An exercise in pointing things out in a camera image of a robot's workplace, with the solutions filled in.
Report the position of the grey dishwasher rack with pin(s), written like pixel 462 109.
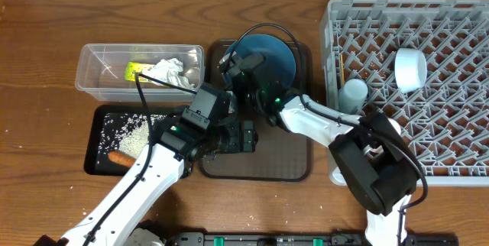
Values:
pixel 445 123

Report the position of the dark blue plate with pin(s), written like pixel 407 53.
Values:
pixel 278 71

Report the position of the white rice pile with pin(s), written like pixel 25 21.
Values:
pixel 123 132

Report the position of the orange carrot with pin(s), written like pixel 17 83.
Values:
pixel 121 159

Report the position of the light blue cup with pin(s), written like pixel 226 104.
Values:
pixel 352 96

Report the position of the clear plastic bin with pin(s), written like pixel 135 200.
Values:
pixel 101 67

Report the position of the white tissue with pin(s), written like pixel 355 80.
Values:
pixel 169 71

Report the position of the light blue bowl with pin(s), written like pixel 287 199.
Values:
pixel 410 69

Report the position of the pink cup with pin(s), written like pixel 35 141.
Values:
pixel 395 125

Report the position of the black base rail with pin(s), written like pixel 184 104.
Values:
pixel 149 233

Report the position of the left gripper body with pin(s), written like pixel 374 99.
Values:
pixel 230 140

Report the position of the wooden chopstick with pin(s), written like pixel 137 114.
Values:
pixel 342 70

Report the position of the brown serving tray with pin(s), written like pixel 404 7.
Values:
pixel 279 156

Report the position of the black tray bin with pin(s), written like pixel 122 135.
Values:
pixel 95 164

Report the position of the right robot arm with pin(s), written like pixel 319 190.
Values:
pixel 378 168

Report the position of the foil snack wrapper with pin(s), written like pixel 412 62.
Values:
pixel 133 67

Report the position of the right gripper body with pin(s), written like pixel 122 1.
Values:
pixel 253 99

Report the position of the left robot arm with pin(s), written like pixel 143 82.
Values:
pixel 175 144

